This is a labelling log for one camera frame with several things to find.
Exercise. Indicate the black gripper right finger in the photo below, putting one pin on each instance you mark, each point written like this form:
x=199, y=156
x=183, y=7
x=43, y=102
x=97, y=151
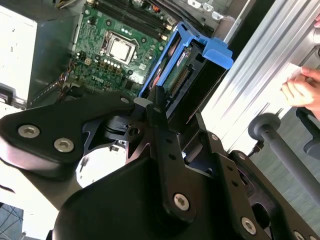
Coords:
x=237, y=180

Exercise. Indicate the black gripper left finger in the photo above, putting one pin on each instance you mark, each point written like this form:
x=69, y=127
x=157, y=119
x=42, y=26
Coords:
x=50, y=120

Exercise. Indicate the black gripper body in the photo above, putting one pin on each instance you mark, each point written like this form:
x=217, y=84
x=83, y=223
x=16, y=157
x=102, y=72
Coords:
x=112, y=205

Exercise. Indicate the hard disk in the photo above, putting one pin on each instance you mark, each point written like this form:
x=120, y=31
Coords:
x=197, y=82

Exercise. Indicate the person hand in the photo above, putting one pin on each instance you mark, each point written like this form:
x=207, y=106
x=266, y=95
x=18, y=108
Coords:
x=305, y=92

